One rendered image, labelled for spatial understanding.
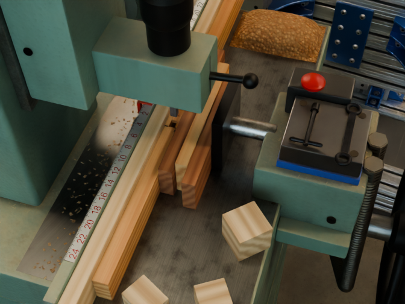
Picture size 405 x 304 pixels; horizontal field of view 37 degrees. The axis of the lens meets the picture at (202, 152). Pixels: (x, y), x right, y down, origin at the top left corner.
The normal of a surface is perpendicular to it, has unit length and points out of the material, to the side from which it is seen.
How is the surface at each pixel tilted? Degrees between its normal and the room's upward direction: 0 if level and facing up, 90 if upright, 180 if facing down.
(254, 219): 0
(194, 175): 0
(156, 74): 90
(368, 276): 0
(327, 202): 90
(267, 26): 23
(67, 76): 90
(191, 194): 90
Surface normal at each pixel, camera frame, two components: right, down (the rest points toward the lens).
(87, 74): 0.95, 0.22
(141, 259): -0.01, -0.63
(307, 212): -0.30, 0.74
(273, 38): -0.23, 0.04
